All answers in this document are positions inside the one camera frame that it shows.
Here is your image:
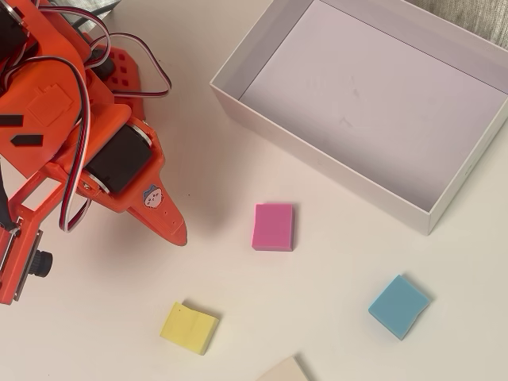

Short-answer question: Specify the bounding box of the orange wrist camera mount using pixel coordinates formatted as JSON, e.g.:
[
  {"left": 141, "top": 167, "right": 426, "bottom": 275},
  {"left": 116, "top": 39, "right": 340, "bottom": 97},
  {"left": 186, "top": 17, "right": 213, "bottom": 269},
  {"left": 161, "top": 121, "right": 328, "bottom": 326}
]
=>
[{"left": 0, "top": 170, "right": 68, "bottom": 306}]

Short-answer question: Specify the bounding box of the yellow cuboid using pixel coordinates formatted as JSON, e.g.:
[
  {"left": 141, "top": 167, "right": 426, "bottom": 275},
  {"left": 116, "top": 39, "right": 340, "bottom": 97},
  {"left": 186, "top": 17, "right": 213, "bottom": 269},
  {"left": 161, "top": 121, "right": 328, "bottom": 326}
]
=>
[{"left": 159, "top": 301, "right": 220, "bottom": 356}]

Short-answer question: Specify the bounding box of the cream cuboid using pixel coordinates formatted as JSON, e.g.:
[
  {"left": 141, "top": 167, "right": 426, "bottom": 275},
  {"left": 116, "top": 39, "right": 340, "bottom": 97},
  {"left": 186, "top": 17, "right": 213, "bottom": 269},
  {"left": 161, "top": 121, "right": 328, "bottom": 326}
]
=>
[{"left": 256, "top": 355, "right": 317, "bottom": 381}]

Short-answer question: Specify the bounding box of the pink cuboid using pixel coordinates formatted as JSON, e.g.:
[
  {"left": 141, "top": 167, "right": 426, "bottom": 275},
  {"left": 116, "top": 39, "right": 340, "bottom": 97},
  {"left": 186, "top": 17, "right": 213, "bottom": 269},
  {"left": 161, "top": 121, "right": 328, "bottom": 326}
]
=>
[{"left": 251, "top": 202, "right": 295, "bottom": 252}]

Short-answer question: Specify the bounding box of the red white black servo cable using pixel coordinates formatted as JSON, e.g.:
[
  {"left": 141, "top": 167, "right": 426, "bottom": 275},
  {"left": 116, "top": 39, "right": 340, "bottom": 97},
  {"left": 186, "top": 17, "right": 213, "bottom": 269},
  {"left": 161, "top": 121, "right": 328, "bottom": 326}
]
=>
[
  {"left": 85, "top": 31, "right": 173, "bottom": 99},
  {"left": 39, "top": 55, "right": 95, "bottom": 234}
]

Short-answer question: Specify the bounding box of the beige woven curtain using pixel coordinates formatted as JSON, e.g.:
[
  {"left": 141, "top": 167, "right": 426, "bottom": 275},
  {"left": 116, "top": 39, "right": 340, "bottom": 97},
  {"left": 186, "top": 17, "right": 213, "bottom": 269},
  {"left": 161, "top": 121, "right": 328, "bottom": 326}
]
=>
[{"left": 408, "top": 0, "right": 508, "bottom": 45}]

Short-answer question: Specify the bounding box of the black camera cable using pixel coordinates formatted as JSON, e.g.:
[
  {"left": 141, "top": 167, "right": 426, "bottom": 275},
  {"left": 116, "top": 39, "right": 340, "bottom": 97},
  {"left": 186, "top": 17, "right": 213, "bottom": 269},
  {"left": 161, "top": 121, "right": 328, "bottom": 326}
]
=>
[{"left": 0, "top": 156, "right": 21, "bottom": 236}]

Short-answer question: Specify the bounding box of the white open box bin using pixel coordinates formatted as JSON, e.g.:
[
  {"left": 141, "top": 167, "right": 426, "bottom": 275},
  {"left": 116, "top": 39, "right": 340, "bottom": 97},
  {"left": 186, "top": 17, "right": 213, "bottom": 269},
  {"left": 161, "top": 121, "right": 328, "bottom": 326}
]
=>
[{"left": 209, "top": 0, "right": 508, "bottom": 237}]

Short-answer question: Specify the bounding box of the orange gripper body black servo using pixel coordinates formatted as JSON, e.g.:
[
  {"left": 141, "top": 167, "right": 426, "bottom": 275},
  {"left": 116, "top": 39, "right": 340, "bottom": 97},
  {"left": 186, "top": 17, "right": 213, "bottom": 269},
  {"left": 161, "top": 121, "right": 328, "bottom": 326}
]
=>
[{"left": 43, "top": 102, "right": 166, "bottom": 212}]

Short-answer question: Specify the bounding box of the blue cuboid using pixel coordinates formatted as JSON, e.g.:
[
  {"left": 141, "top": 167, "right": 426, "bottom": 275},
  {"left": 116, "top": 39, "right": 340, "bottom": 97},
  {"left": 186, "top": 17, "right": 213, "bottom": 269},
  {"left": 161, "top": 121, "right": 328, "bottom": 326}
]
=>
[{"left": 368, "top": 274, "right": 432, "bottom": 342}]

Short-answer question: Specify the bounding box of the orange gripper finger with sticker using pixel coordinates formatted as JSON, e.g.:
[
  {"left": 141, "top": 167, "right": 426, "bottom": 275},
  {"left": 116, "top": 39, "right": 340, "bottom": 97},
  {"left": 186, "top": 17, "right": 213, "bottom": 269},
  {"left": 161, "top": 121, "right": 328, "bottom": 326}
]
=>
[{"left": 125, "top": 176, "right": 188, "bottom": 246}]

